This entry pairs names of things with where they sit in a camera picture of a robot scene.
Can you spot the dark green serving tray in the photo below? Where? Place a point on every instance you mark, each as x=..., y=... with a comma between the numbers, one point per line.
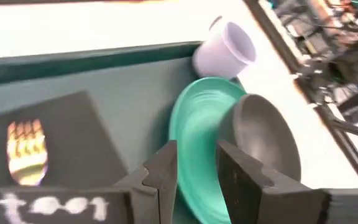
x=120, y=93

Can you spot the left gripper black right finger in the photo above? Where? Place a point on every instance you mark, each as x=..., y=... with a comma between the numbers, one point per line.
x=275, y=205

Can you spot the dark grey napkin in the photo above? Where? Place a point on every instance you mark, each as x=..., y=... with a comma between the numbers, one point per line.
x=79, y=133

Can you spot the white plastic cup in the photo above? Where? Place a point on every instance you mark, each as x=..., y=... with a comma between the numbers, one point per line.
x=219, y=53

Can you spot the green plate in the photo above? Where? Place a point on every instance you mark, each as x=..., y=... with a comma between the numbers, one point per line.
x=197, y=124

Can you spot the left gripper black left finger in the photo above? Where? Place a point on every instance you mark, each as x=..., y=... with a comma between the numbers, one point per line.
x=73, y=205

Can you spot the silver metal spoon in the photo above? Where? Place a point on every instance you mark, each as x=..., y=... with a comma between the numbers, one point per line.
x=26, y=152

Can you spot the dark grey bowl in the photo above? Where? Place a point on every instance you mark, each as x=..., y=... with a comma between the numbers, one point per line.
x=266, y=133

